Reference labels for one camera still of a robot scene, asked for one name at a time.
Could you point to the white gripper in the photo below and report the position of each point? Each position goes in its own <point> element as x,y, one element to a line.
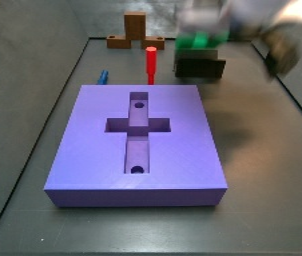
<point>244,17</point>

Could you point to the purple board with cross slot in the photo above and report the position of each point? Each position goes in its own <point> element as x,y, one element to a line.
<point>136,149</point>

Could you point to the black angle bracket fixture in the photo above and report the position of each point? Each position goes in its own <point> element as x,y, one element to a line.
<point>197,63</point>

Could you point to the red cylindrical peg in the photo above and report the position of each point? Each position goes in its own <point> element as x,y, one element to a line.
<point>151,63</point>

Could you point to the brown T-shaped block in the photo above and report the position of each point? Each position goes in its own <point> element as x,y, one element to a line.
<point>133,33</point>

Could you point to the green U-shaped block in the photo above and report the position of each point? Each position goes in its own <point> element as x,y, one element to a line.
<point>200,40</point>

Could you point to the blue cylindrical peg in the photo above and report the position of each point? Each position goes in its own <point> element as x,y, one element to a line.
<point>102,78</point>

